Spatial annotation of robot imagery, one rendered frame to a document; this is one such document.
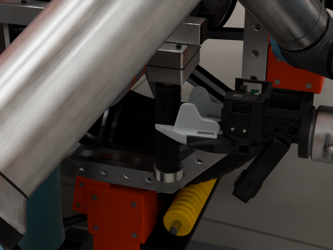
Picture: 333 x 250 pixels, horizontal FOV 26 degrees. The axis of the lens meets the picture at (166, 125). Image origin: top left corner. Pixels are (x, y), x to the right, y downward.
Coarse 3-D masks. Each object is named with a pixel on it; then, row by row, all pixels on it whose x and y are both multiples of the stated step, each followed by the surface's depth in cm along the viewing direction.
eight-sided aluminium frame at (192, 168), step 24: (0, 24) 133; (0, 48) 136; (264, 48) 115; (264, 72) 117; (72, 168) 137; (96, 168) 136; (120, 168) 134; (144, 168) 133; (192, 168) 129; (168, 192) 133
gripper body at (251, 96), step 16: (240, 80) 100; (256, 80) 99; (224, 96) 95; (240, 96) 95; (256, 96) 95; (272, 96) 96; (288, 96) 95; (304, 96) 94; (224, 112) 95; (240, 112) 95; (256, 112) 94; (272, 112) 95; (288, 112) 94; (304, 112) 93; (224, 128) 97; (240, 128) 96; (256, 128) 95; (272, 128) 96; (288, 128) 97; (304, 128) 93; (240, 144) 96; (256, 144) 97; (304, 144) 93
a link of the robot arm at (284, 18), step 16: (240, 0) 85; (256, 0) 83; (272, 0) 84; (288, 0) 85; (304, 0) 86; (256, 16) 87; (272, 16) 86; (288, 16) 86; (304, 16) 88; (320, 16) 90; (272, 32) 90; (288, 32) 89; (304, 32) 89; (320, 32) 91; (272, 48) 99; (288, 48) 93; (304, 48) 92; (320, 48) 93; (304, 64) 96; (320, 64) 93
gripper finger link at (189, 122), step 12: (180, 108) 97; (192, 108) 97; (180, 120) 98; (192, 120) 97; (204, 120) 97; (168, 132) 99; (180, 132) 98; (192, 132) 98; (204, 132) 98; (216, 132) 97
